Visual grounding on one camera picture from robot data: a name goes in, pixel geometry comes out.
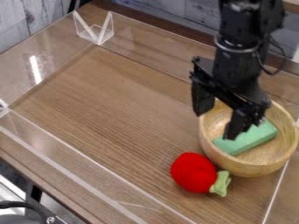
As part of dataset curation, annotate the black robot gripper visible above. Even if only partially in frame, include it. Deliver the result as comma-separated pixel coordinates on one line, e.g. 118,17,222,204
190,43,272,140

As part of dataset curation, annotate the green rectangular block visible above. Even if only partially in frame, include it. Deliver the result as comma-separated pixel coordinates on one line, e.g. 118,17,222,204
213,120,278,156

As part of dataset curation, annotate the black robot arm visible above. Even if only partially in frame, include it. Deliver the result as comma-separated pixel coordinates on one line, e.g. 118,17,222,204
190,0,286,140

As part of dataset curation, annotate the light wooden bowl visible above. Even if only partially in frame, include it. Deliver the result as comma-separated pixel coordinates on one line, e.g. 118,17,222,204
200,100,299,178

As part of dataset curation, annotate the red plush tomato toy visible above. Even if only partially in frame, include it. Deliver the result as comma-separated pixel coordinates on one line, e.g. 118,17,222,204
172,152,232,197

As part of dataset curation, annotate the black table clamp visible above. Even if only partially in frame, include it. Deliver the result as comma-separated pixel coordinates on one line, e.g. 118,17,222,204
26,185,67,224

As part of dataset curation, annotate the clear acrylic corner bracket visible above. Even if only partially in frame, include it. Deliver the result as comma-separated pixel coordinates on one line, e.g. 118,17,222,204
73,11,115,46

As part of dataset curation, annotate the clear acrylic tray wall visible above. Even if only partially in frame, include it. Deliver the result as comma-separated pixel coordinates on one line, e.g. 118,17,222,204
0,100,196,224

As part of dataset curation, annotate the black cable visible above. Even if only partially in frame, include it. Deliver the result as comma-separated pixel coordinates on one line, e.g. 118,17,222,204
0,200,37,218

